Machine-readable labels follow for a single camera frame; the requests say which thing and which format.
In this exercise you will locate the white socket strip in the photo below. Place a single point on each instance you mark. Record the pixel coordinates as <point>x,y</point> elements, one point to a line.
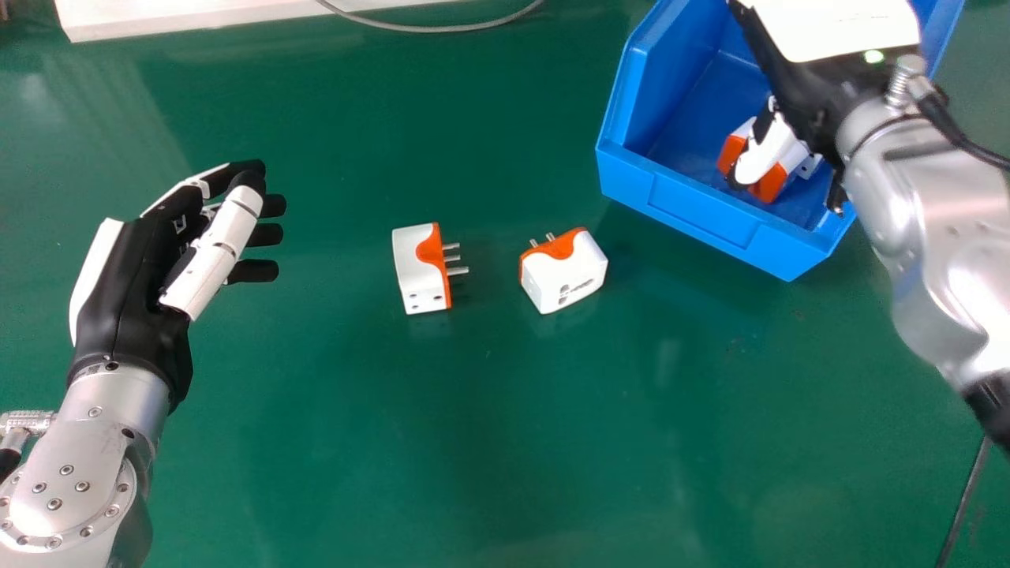
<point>197,14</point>

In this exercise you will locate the blue plastic bin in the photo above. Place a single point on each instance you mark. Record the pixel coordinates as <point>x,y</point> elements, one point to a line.
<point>694,158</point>

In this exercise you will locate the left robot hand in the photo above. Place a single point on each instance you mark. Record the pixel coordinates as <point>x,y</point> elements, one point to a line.
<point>126,292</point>

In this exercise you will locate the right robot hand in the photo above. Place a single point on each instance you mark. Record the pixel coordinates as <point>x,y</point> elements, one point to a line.
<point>821,47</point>

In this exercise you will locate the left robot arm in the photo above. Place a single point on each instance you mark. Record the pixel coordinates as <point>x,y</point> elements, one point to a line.
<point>75,465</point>

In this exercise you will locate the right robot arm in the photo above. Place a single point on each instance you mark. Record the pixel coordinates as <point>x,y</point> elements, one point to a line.
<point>939,221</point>

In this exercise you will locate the white-and-orange plug adapter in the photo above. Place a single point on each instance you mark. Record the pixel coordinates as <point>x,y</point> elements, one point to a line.
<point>562,272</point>
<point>769,170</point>
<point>422,268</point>

